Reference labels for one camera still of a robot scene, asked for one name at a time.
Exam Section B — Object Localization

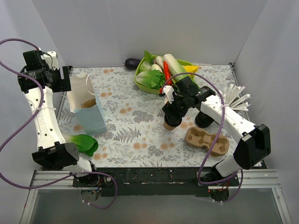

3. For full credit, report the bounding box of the light blue paper bag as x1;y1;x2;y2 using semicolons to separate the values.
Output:
66;72;107;135

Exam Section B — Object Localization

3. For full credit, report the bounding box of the pulp cup carrier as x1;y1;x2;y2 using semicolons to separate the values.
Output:
81;98;96;108

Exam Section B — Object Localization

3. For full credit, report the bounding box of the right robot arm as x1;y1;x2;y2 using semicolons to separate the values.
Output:
160;76;271;186

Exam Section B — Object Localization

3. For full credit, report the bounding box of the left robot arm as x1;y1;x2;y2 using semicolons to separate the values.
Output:
18;49;100;187

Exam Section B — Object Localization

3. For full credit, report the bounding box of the stack of black lids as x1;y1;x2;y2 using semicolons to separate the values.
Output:
195;111;214;128

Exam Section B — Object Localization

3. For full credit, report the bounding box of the stack of pulp cup carriers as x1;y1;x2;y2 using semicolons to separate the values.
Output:
185;126;229;156

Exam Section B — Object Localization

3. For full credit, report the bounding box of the green lettuce head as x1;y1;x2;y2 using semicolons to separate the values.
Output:
135;70;165;90

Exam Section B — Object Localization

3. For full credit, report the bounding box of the yellow pepper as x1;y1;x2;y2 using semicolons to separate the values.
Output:
183;65;199;79

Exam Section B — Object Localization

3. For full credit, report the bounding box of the napa cabbage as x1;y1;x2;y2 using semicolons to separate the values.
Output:
163;54;194;84

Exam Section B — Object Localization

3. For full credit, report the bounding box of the green plastic vegetable tray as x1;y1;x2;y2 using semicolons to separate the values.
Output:
135;51;193;95

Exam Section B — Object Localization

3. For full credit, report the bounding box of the floral table mat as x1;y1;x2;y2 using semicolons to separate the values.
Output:
46;64;262;168

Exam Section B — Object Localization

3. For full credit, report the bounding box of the cup of white straws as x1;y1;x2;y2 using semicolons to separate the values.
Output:
222;84;251;112

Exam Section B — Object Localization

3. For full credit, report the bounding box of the dark purple eggplant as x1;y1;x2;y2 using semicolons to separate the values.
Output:
124;58;141;70

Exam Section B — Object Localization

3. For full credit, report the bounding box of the green bok choy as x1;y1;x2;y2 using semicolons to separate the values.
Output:
63;133;99;157

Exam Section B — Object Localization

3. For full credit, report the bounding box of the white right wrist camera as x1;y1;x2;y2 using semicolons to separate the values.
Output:
159;85;174;104

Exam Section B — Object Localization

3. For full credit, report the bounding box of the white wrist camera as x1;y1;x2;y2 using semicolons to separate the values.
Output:
38;48;59;71
159;85;174;104

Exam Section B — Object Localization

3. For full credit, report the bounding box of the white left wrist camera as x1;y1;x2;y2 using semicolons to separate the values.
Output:
38;48;59;71

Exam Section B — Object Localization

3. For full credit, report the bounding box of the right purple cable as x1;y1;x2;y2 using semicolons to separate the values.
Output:
160;72;243;203

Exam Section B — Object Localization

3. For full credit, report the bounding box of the purple cable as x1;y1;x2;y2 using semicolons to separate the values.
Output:
0;38;118;210
160;72;243;203

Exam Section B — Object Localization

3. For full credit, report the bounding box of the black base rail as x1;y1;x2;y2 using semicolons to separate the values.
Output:
72;167;240;198

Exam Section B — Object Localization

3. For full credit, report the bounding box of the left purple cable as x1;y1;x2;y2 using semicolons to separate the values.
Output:
0;38;118;210

